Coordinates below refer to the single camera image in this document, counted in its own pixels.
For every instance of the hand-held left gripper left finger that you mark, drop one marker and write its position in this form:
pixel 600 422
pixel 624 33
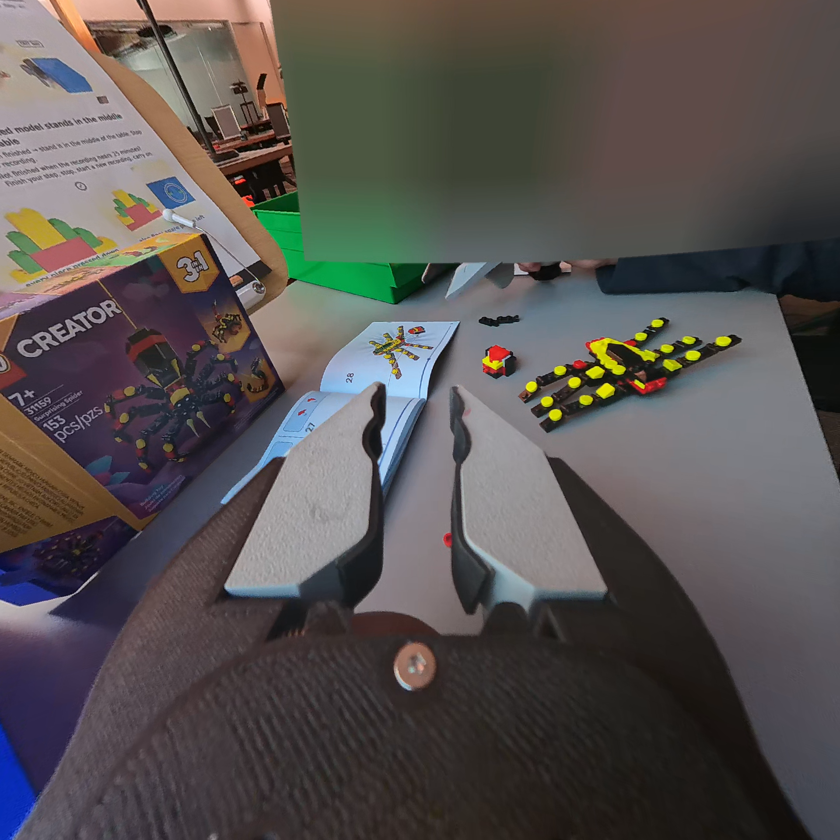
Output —
pixel 315 505

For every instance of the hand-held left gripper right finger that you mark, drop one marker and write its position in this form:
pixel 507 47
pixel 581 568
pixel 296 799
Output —
pixel 518 518

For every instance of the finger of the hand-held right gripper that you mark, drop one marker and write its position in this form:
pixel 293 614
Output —
pixel 467 279
pixel 502 274

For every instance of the small red black lego assembly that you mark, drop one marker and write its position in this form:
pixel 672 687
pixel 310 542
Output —
pixel 499 361

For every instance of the person's right forearm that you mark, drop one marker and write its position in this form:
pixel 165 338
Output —
pixel 689 275

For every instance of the black lego piece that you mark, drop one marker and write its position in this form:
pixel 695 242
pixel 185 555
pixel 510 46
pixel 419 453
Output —
pixel 499 319

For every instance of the lego instruction booklet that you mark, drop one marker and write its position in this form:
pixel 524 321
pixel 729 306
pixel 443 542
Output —
pixel 387 374

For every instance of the black yellow lego spider assembly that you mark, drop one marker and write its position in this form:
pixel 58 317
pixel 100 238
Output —
pixel 623 377

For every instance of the purple lego set box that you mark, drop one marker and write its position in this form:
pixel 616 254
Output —
pixel 131 394

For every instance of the person's right hand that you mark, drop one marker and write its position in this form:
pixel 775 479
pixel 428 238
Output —
pixel 544 270

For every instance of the green plastic bin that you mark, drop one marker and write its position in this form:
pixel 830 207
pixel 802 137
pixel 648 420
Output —
pixel 341 269

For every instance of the metal clip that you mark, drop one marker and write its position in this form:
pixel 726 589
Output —
pixel 253 287

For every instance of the wooden table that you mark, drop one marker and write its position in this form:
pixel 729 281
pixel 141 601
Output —
pixel 256 157

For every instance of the cardboard stand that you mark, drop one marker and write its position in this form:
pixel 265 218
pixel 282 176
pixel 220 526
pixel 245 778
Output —
pixel 223 197

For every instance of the white clip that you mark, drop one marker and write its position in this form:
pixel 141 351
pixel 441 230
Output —
pixel 178 217

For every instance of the black pole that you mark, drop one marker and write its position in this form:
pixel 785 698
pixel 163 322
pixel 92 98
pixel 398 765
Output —
pixel 172 65

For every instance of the blue plastic bin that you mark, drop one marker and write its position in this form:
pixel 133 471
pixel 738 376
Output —
pixel 13 781

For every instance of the printed instruction sheet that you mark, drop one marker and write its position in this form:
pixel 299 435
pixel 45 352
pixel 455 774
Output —
pixel 79 131

